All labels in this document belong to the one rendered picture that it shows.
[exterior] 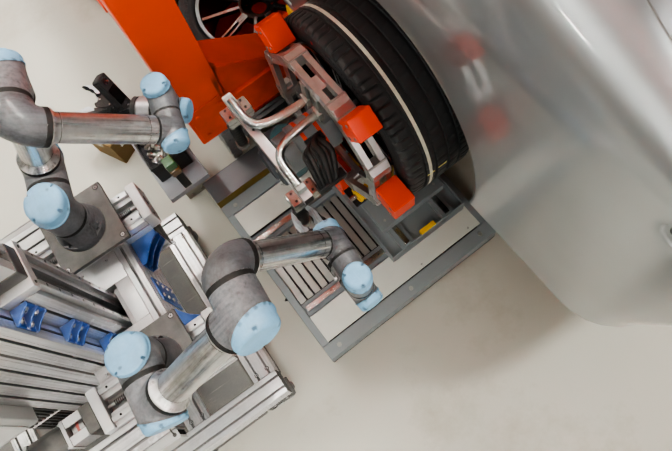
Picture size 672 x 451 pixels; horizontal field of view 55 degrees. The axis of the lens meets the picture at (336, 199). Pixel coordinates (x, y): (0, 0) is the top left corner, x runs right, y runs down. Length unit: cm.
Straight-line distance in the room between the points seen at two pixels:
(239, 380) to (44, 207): 98
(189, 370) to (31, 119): 66
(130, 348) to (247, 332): 44
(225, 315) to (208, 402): 115
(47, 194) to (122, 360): 52
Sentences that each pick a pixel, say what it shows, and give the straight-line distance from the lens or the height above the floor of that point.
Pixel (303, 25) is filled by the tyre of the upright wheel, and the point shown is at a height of 115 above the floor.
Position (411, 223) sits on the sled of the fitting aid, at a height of 15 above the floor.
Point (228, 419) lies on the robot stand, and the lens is 246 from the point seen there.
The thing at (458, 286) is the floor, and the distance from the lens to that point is 267.
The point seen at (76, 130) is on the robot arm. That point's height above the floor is 132.
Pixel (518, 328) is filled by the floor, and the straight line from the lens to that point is 266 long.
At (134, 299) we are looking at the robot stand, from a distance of 209.
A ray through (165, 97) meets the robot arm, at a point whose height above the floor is 116.
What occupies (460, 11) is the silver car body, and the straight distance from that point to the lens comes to 130.
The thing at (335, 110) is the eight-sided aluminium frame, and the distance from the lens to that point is 169.
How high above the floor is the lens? 260
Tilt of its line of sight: 68 degrees down
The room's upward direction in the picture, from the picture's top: 18 degrees counter-clockwise
